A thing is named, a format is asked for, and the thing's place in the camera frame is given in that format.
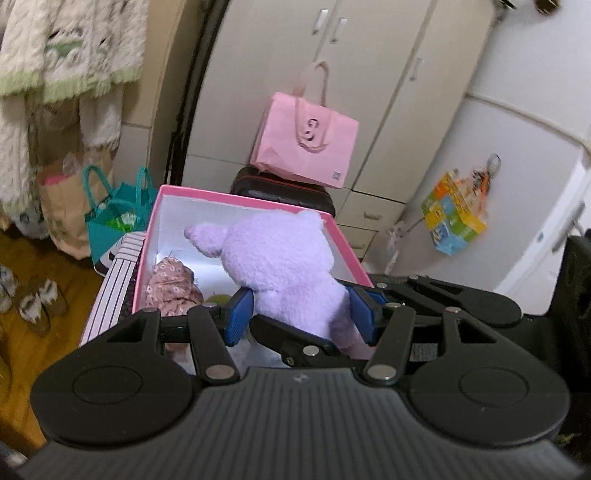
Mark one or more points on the grey wooden wardrobe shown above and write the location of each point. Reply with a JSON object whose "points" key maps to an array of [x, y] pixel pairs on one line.
{"points": [[369, 92]]}

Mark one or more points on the wall hook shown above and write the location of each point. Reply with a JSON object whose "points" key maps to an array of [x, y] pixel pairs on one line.
{"points": [[493, 164]]}

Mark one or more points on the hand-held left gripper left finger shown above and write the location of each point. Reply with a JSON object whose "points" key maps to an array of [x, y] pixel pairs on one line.
{"points": [[240, 316]]}

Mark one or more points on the white door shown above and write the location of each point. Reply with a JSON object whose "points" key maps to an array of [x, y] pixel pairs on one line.
{"points": [[545, 240]]}

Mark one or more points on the white fluffy robe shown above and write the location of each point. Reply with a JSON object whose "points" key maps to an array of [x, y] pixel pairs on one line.
{"points": [[69, 46]]}

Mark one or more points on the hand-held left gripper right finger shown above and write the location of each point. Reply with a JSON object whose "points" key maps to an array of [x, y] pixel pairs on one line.
{"points": [[364, 314]]}

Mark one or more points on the colourful gift bag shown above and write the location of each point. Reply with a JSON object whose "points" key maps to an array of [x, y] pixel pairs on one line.
{"points": [[455, 221]]}

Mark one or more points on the pink storage box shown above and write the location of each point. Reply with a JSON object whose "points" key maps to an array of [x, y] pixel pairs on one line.
{"points": [[194, 212]]}

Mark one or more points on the pink tote bag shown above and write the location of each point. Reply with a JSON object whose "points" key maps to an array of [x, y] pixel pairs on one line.
{"points": [[300, 152]]}

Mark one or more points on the teal gift bag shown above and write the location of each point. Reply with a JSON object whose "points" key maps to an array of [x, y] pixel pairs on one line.
{"points": [[104, 233]]}

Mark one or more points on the black suitcase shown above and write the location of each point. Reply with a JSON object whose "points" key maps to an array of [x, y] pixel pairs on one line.
{"points": [[258, 189]]}

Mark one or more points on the fuzzy slipper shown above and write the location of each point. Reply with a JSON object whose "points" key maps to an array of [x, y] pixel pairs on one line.
{"points": [[39, 304], [7, 290]]}

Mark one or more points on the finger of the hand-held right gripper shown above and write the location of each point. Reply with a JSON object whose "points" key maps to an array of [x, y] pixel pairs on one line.
{"points": [[415, 288], [300, 341]]}

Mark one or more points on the pink floral scrunchie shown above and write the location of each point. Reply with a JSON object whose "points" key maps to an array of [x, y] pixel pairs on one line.
{"points": [[173, 286]]}

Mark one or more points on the striped table cloth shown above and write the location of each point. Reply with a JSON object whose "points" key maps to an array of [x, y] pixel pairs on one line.
{"points": [[115, 295]]}

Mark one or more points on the green round powder puff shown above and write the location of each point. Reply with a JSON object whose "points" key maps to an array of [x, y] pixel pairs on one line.
{"points": [[217, 299]]}

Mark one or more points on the purple plush toy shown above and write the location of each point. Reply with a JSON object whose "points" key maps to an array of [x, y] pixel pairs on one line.
{"points": [[277, 258]]}

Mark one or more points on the brown paper bag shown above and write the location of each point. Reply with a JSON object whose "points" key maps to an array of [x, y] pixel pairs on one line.
{"points": [[64, 217]]}

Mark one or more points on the white plastic bag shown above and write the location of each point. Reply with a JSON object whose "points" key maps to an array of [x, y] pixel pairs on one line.
{"points": [[392, 244]]}

